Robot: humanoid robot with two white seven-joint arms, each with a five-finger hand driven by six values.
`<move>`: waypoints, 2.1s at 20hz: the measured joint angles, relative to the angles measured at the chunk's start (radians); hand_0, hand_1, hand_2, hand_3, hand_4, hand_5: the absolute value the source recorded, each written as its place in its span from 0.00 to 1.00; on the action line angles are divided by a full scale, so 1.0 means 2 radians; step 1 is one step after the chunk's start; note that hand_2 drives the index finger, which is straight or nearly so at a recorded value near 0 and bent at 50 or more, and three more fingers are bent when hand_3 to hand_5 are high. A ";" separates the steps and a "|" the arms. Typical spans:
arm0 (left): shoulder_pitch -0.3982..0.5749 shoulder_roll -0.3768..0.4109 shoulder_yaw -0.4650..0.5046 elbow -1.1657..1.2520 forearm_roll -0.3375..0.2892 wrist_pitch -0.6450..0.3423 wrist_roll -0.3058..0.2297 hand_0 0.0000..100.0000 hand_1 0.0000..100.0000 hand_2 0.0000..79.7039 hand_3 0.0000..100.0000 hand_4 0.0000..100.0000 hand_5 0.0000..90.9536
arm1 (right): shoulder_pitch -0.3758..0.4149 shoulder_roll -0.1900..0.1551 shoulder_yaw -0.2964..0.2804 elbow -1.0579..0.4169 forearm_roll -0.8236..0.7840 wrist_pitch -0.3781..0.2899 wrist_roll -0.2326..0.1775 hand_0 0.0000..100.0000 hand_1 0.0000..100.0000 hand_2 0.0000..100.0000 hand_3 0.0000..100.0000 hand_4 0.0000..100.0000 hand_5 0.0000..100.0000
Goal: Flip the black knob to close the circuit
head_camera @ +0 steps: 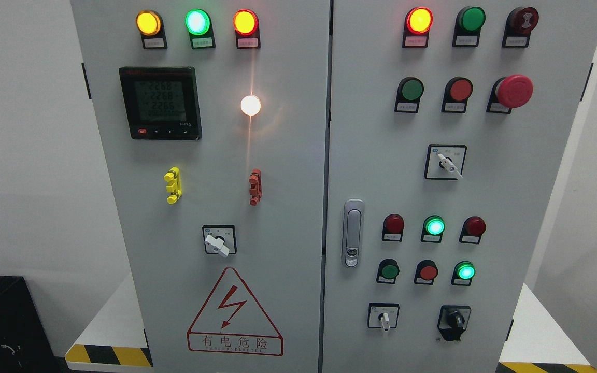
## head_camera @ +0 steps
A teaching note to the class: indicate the black rotary knob switch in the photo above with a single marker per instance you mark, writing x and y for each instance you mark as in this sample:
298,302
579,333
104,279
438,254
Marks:
452,321

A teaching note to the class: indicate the red terminal connector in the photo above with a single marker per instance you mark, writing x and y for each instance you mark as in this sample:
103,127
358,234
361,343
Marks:
255,187

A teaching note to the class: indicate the white glowing indicator light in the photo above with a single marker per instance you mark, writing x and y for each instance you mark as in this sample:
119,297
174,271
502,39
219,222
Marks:
250,105

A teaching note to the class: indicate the dark red indicator middle left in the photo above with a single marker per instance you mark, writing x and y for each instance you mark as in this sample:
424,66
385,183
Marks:
393,227

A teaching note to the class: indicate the grey left cabinet door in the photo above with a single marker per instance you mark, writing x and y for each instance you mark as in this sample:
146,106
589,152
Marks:
279,241

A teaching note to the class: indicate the grey cabinet door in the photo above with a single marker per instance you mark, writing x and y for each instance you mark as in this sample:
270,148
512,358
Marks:
279,241
378,155

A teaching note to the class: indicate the green push button lower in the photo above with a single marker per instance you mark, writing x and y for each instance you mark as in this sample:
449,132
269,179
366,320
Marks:
388,271

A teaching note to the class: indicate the green push button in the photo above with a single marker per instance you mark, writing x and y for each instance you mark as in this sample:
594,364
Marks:
388,271
408,95

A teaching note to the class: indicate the yellow terminal connector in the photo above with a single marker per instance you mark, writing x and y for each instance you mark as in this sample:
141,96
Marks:
173,185

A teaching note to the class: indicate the lit green indicator middle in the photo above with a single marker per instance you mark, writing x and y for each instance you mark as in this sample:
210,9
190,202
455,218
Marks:
432,229

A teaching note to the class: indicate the green push button upper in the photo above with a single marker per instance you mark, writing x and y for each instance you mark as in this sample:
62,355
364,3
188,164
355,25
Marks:
408,95

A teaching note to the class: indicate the red electrical hazard warning sticker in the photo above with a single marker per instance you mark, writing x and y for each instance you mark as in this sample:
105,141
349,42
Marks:
231,320

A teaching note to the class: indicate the red push button lower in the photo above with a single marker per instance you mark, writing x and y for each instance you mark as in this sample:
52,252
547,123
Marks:
426,272

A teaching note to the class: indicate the red push button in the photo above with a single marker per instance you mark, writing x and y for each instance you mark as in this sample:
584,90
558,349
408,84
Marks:
426,272
457,92

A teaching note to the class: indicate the black digital power meter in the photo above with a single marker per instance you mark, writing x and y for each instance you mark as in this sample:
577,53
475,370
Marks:
161,103

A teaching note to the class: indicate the grey right cabinet door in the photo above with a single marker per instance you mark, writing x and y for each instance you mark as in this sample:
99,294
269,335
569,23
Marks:
378,155

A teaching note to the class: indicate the orange-red indicator light left door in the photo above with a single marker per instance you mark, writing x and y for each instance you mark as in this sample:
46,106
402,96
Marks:
246,27

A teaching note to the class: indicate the red indicator middle right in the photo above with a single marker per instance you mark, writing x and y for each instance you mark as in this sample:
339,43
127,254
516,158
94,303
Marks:
472,230

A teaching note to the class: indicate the green indicator lower right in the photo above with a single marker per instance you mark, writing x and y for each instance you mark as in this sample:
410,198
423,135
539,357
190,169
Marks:
463,274

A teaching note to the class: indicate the red push button upper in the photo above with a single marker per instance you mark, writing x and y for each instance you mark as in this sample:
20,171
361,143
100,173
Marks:
457,92

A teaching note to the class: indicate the green indicator light top left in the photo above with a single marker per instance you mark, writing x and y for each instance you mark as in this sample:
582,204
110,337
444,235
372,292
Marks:
199,26

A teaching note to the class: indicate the lit red indicator top right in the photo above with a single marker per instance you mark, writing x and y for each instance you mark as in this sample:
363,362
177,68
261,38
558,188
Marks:
417,24

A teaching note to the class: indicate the yellow indicator light top left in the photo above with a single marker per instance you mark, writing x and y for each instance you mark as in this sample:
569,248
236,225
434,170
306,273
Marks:
151,27

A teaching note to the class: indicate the red emergency stop button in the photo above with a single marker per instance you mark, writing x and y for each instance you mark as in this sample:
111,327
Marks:
510,92

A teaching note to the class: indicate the dark green indicator top right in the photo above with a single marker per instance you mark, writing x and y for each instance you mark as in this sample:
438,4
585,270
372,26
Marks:
467,27

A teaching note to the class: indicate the dark red buzzer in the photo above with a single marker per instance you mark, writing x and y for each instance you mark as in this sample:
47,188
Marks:
518,27

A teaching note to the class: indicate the white platform with hazard stripes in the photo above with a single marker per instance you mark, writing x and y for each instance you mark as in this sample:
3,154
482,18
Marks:
114,340

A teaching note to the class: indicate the black box lower left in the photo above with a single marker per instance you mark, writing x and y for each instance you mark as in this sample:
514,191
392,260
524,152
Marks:
24,346

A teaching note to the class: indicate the silver door latch handle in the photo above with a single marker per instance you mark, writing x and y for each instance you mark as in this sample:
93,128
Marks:
351,232

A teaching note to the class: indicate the white selector switch left door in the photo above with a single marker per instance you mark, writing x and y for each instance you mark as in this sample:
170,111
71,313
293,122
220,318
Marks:
219,239

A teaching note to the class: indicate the white selector switch upper right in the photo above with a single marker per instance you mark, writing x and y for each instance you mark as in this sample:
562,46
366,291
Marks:
444,162

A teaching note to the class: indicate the white selector switch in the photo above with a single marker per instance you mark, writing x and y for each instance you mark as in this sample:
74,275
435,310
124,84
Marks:
444,162
383,315

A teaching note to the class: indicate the white selector switch lower right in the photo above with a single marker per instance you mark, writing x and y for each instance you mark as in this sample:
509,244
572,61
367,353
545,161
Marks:
383,315

